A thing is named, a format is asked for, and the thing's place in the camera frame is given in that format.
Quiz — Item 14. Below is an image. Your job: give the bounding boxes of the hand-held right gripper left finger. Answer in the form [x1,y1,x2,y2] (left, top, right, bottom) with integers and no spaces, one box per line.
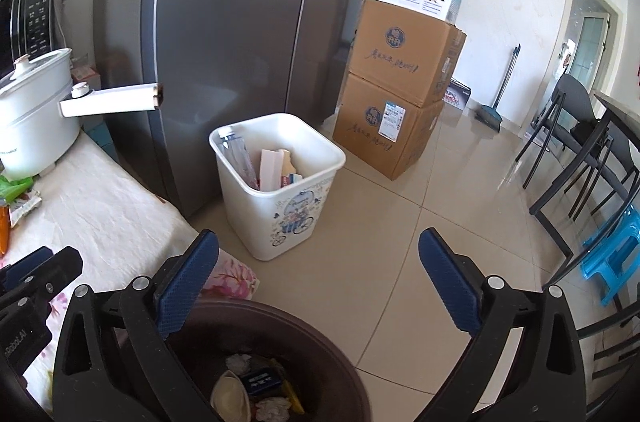
[51,228,223,422]

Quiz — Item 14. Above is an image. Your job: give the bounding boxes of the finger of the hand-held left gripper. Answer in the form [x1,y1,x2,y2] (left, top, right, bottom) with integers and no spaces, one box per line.
[0,246,84,312]
[0,246,55,289]

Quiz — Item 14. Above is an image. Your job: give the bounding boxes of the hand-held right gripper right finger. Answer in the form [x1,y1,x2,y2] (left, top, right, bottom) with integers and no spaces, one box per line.
[417,227,588,422]

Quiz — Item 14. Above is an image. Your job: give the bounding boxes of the orange snack packet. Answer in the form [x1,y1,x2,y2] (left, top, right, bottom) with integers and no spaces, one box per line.
[0,206,12,259]

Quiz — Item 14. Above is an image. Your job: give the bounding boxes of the green foil snack packet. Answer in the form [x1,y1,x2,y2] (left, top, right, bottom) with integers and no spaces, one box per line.
[0,175,34,204]

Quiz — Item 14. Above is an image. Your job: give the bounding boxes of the red paper noodle cup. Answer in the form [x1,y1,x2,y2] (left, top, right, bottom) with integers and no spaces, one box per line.
[209,369,252,422]

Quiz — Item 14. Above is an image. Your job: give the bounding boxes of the blue cardboard box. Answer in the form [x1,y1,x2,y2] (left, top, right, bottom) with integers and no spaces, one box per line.
[240,367,287,399]

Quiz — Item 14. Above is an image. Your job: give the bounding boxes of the dark brown round bin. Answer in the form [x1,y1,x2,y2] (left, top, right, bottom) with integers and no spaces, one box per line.
[164,299,374,422]

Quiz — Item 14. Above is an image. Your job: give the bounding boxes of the yellow snack packet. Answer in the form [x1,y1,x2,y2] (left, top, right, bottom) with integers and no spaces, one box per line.
[270,358,306,416]

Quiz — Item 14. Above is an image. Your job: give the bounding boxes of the white printed trash bin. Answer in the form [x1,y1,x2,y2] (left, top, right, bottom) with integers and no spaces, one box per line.
[209,112,347,262]

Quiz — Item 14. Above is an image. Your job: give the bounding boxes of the white green snack packet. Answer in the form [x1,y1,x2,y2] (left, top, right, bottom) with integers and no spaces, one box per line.
[7,192,43,226]

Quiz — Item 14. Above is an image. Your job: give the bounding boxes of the large-flower tablecloth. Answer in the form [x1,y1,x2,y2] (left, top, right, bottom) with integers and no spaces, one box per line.
[0,132,262,405]

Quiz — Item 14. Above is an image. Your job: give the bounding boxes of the teal container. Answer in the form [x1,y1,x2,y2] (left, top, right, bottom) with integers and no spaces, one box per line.
[84,121,120,164]

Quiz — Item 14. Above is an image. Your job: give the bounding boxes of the clear plastic bottle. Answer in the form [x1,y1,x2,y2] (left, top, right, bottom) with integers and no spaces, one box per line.
[219,129,259,191]

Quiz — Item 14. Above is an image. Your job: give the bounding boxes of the white electric cooking pot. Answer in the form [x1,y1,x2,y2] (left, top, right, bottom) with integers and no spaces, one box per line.
[0,47,165,181]

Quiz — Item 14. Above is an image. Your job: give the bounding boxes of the white paper carton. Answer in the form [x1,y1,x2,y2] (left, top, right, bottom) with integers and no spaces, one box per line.
[258,146,303,193]

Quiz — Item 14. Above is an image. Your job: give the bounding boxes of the blue plastic stool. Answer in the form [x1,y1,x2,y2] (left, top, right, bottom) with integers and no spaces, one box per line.
[581,209,640,309]

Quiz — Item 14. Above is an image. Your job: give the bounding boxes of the brown cardboard box with label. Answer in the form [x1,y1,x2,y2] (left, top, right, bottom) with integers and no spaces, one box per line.
[332,72,445,181]

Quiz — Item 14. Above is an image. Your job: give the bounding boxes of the broom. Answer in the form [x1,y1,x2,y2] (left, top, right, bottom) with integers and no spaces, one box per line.
[473,44,522,133]

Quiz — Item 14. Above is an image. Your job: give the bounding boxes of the small white printed box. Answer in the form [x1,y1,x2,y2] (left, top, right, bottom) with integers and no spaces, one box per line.
[444,77,473,109]

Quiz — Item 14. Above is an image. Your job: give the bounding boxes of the pink box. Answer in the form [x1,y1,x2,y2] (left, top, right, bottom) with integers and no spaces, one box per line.
[70,65,102,92]

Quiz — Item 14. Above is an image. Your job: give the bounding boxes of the black metal chair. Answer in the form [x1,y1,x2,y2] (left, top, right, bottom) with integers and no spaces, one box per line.
[529,90,640,275]

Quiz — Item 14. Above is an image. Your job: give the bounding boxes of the black microwave oven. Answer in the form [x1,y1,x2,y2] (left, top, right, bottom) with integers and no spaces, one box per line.
[0,0,57,77]

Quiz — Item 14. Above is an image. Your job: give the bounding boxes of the grey refrigerator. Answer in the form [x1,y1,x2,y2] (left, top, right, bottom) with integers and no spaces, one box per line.
[92,0,401,219]

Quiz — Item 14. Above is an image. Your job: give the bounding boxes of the glass door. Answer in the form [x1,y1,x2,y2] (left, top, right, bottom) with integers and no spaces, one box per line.
[552,0,627,138]

